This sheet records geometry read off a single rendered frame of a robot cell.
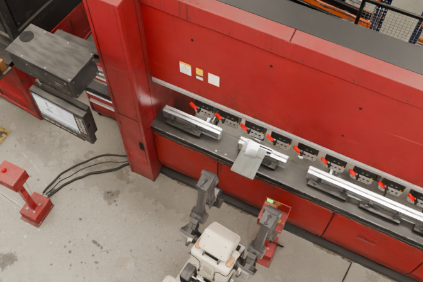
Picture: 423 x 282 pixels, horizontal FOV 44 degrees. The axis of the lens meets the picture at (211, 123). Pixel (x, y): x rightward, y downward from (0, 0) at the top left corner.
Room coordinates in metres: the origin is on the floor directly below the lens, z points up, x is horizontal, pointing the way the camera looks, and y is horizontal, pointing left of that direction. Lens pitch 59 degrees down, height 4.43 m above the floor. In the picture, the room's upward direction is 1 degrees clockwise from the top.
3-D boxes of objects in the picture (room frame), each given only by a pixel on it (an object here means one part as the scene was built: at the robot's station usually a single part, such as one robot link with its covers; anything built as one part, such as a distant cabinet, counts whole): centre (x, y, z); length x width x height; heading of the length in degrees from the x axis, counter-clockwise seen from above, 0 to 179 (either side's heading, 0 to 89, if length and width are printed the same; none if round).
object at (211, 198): (1.36, 0.01, 1.40); 0.11 x 0.06 x 0.43; 59
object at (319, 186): (1.60, -0.86, 0.89); 0.30 x 0.05 x 0.03; 64
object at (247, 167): (1.78, -0.28, 1.00); 0.26 x 0.18 x 0.01; 154
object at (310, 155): (1.75, -0.68, 1.26); 0.15 x 0.09 x 0.17; 64
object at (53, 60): (2.02, 1.00, 1.53); 0.51 x 0.25 x 0.85; 61
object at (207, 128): (2.15, 0.15, 0.92); 0.50 x 0.06 x 0.10; 64
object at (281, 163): (1.89, -0.39, 0.92); 0.39 x 0.06 x 0.10; 64
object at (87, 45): (2.23, 0.94, 1.67); 0.40 x 0.24 x 0.07; 64
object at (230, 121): (2.01, -0.14, 1.26); 0.15 x 0.09 x 0.17; 64
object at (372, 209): (1.42, -1.22, 0.89); 0.30 x 0.05 x 0.03; 64
